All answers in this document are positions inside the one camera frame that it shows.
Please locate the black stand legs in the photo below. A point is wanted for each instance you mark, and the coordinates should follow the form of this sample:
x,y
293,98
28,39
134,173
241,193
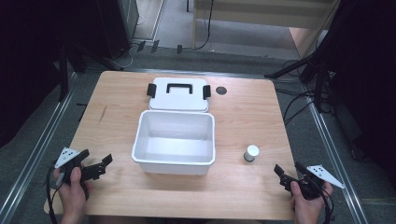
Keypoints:
x,y
311,67

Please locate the metal floor rail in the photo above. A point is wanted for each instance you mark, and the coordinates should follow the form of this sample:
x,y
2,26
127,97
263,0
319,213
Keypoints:
x,y
31,158
336,158

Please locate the small silver can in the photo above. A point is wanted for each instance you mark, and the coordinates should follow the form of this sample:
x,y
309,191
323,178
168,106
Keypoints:
x,y
251,152

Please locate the white plastic storage box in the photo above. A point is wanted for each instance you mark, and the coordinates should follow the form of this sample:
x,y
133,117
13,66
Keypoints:
x,y
174,146

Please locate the light wooden furniture frame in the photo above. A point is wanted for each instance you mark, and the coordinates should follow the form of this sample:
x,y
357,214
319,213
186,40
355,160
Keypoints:
x,y
249,15

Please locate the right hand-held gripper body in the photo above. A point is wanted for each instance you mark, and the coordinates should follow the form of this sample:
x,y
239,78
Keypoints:
x,y
314,179

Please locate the black cabinet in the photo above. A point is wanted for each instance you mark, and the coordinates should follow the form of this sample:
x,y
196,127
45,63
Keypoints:
x,y
102,28

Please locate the person's left hand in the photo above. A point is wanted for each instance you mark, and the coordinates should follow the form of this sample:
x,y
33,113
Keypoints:
x,y
73,194

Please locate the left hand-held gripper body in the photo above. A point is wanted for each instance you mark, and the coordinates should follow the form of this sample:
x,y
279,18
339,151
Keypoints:
x,y
70,161

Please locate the person's right hand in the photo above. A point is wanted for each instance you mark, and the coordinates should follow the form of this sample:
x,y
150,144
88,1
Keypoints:
x,y
306,208

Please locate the dark round table grommet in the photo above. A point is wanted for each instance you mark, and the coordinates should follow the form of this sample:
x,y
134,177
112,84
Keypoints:
x,y
221,90

